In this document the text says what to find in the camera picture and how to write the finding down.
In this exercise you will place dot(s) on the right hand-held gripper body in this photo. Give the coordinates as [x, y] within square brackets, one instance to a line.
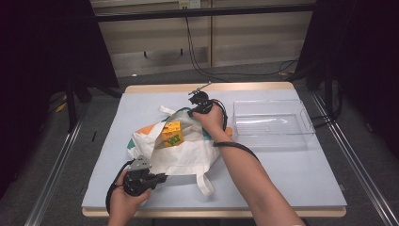
[200, 100]

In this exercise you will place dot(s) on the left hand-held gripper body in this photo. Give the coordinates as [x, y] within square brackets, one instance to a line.
[138, 182]

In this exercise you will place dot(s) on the white orange green tote bag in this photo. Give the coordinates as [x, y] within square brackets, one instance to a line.
[188, 157]

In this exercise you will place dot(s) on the person's right hand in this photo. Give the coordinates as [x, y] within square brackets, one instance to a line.
[211, 122]

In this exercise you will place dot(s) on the person's left hand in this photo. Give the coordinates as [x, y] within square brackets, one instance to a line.
[125, 205]

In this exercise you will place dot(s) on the yellow carton box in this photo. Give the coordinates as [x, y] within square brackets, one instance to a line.
[172, 135]

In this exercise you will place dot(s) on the clear plastic container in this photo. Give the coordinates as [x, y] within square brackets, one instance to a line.
[266, 125]

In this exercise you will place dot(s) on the black horizontal bar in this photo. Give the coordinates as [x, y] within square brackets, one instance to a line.
[204, 12]

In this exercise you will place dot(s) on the black metal stand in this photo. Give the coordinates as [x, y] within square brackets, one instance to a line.
[71, 106]
[328, 94]

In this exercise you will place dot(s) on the light blue table mat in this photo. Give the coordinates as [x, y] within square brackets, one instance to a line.
[282, 182]

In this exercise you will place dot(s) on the black curtain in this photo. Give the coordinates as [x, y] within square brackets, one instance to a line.
[363, 62]
[37, 62]

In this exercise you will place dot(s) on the metal floor rail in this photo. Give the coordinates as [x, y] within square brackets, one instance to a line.
[357, 169]
[53, 175]

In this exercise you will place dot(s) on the white wall socket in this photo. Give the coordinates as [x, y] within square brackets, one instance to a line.
[189, 3]

